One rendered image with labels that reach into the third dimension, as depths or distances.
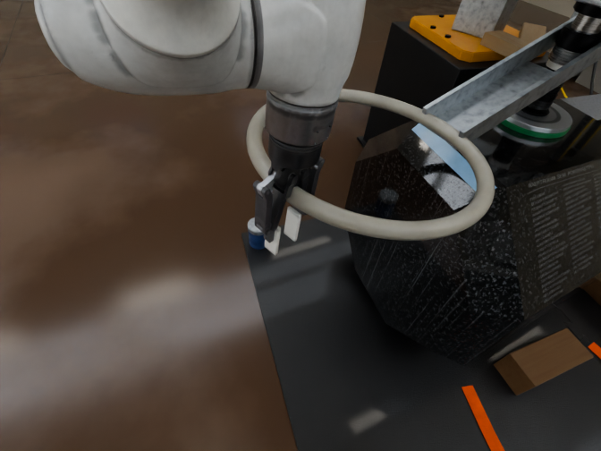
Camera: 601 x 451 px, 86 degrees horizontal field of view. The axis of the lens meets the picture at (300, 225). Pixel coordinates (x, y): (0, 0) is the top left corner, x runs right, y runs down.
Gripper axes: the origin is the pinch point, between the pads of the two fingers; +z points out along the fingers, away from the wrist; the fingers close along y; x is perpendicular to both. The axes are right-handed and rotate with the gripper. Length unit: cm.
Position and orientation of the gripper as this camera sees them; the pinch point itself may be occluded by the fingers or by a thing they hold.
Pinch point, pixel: (282, 231)
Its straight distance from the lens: 58.6
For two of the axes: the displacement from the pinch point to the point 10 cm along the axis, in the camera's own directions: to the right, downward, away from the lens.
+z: -1.4, 6.8, 7.2
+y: 6.8, -4.6, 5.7
